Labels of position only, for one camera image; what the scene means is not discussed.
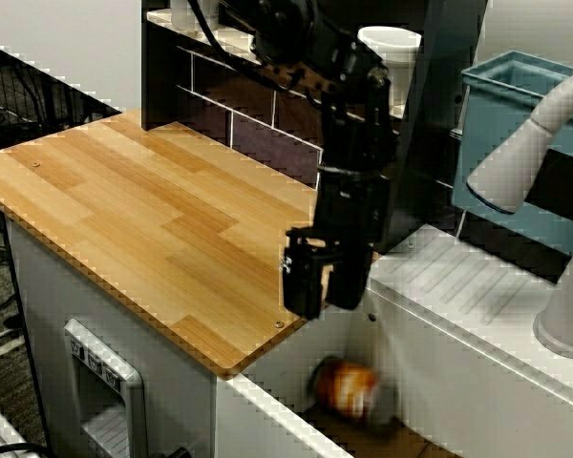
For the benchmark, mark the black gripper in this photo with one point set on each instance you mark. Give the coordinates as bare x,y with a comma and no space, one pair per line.
353,210

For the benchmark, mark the orange-brown food can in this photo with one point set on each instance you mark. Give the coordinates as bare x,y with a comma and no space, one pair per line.
348,386

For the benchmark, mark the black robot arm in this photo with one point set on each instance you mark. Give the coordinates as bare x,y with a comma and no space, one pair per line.
358,133

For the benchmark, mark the white toy sink unit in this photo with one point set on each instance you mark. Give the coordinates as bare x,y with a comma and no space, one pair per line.
458,334

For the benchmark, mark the dark tile-pattern backsplash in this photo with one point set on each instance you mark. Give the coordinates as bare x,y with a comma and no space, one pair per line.
248,124

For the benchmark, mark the wooden countertop board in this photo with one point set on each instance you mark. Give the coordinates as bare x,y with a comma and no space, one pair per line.
148,214

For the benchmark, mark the teal plastic bin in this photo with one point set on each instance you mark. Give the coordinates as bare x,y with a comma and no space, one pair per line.
482,143

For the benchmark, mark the grey toy faucet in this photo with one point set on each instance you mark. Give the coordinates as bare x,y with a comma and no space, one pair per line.
506,167

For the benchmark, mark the black upright panel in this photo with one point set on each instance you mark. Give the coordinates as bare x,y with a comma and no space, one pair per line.
439,95

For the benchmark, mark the grey toy dishwasher panel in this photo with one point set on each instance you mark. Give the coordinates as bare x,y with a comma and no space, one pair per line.
133,381

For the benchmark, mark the white toy kitchen cabinet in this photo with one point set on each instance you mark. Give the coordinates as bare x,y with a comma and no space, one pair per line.
43,296

